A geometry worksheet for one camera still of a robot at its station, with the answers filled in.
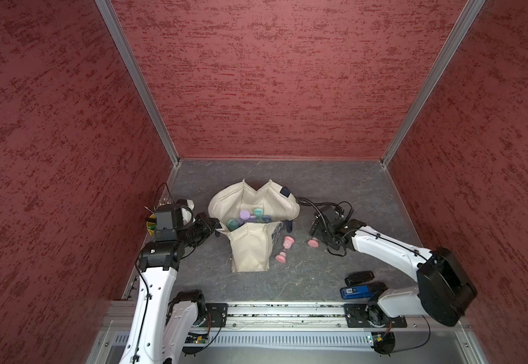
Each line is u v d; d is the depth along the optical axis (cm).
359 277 80
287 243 90
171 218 53
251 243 76
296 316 76
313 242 88
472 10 71
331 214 69
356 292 76
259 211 97
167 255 48
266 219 94
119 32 76
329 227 67
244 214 90
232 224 90
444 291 42
